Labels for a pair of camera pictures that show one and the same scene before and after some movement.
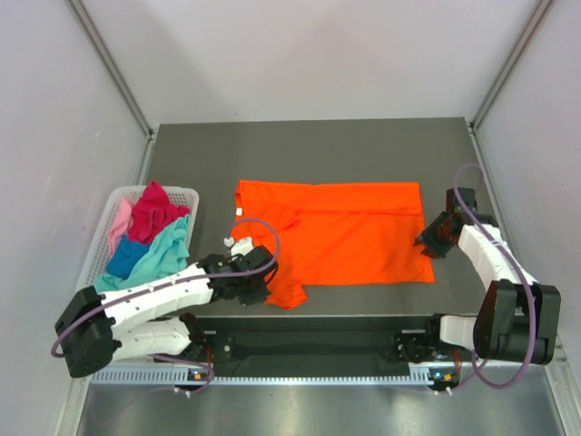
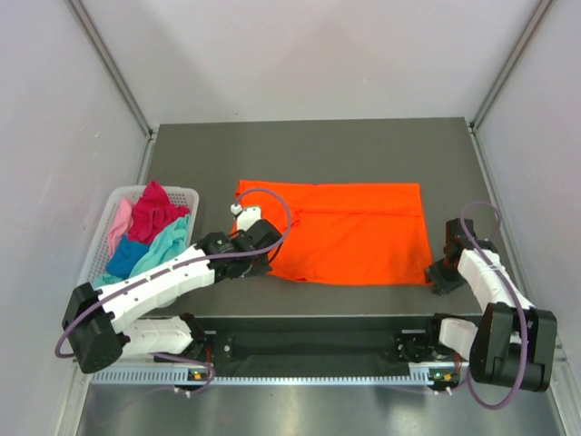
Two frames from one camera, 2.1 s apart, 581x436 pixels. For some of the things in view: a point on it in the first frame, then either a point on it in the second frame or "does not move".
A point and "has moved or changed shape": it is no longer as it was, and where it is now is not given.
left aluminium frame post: [91, 30] does not move
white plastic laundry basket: [96, 260] does not move
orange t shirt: [333, 232] has moved or changed shape
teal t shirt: [168, 254] does not move
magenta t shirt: [152, 213] does not move
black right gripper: [426, 238] to [442, 284]
